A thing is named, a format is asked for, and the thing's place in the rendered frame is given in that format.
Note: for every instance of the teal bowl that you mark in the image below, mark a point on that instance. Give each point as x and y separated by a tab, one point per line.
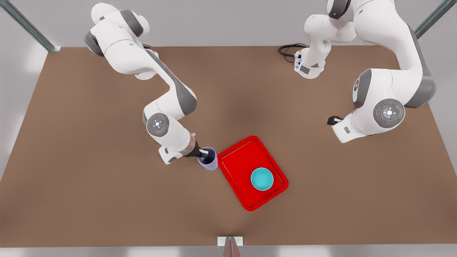
262	179

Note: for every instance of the lavender blue cup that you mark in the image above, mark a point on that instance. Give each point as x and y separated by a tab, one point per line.
209	160

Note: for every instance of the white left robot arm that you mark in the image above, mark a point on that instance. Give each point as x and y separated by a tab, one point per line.
389	53

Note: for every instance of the silver frame post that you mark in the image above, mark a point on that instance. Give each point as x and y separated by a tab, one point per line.
28	25
433	18
230	245

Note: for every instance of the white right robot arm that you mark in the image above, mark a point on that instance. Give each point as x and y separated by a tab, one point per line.
121	46

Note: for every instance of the red rectangular tray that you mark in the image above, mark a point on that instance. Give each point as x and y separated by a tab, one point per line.
250	171

